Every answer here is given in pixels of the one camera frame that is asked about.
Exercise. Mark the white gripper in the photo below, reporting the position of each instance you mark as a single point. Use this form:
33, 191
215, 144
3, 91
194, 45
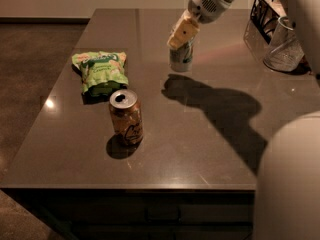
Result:
204, 8

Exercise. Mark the green white 7up can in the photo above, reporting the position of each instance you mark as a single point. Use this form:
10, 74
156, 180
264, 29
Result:
180, 60

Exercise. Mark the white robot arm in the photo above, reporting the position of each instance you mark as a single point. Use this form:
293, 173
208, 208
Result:
287, 195

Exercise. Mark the orange soda can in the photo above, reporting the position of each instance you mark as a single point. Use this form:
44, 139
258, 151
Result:
125, 111

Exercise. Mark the green chip bag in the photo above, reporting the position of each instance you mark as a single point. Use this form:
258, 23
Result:
102, 72

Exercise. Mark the black wire basket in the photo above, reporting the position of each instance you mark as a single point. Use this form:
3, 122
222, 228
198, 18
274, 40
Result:
264, 15

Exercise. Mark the dark cabinet drawer handle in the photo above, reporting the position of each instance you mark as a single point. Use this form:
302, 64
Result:
163, 214

